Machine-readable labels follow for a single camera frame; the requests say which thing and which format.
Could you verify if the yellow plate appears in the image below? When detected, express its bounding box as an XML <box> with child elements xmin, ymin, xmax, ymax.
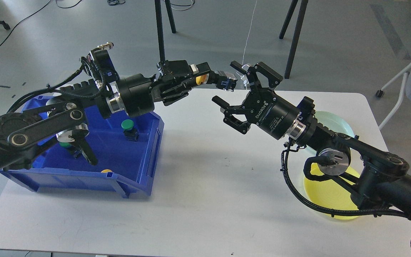
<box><xmin>303</xmin><ymin>177</ymin><xmax>358</xmax><ymax>211</ymax></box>

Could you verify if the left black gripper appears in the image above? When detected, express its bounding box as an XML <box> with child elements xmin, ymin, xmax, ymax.
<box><xmin>116</xmin><ymin>60</ymin><xmax>212</xmax><ymax>117</ymax></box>

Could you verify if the blue plastic bin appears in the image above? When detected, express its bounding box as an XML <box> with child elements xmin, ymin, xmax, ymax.
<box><xmin>1</xmin><ymin>106</ymin><xmax>164</xmax><ymax>197</ymax></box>

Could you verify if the white cable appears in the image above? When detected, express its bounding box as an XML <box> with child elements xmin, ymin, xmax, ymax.
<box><xmin>236</xmin><ymin>0</ymin><xmax>258</xmax><ymax>76</ymax></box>

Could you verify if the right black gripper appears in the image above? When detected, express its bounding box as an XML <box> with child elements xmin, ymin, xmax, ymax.
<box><xmin>212</xmin><ymin>61</ymin><xmax>300</xmax><ymax>140</ymax></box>

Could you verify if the black stand leg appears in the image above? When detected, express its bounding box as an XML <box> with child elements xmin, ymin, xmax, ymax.
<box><xmin>154</xmin><ymin>0</ymin><xmax>177</xmax><ymax>62</ymax></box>
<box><xmin>279</xmin><ymin>0</ymin><xmax>309</xmax><ymax>79</ymax></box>

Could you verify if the light green plate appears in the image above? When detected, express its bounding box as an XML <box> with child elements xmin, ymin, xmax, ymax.
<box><xmin>305</xmin><ymin>111</ymin><xmax>355</xmax><ymax>156</ymax></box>

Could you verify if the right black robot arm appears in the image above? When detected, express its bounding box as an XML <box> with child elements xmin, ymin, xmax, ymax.
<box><xmin>212</xmin><ymin>61</ymin><xmax>411</xmax><ymax>245</ymax></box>

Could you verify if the black stand leg right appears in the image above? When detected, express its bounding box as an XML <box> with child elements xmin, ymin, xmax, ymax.
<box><xmin>279</xmin><ymin>0</ymin><xmax>309</xmax><ymax>79</ymax></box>

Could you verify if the white power adapter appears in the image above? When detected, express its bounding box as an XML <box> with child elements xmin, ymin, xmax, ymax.
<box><xmin>240</xmin><ymin>75</ymin><xmax>250</xmax><ymax>90</ymax></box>

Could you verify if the green push button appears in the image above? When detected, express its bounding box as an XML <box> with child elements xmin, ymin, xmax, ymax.
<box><xmin>121</xmin><ymin>119</ymin><xmax>139</xmax><ymax>142</ymax></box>
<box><xmin>59</xmin><ymin>142</ymin><xmax>82</xmax><ymax>159</ymax></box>

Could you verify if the black stand leg left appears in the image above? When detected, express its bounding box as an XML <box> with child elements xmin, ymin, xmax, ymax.
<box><xmin>154</xmin><ymin>0</ymin><xmax>177</xmax><ymax>62</ymax></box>

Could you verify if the black floor cable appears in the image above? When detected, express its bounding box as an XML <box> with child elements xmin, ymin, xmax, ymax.
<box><xmin>0</xmin><ymin>0</ymin><xmax>194</xmax><ymax>65</ymax></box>

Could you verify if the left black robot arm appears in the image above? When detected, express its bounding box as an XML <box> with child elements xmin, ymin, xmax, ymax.
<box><xmin>0</xmin><ymin>42</ymin><xmax>219</xmax><ymax>171</ymax></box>

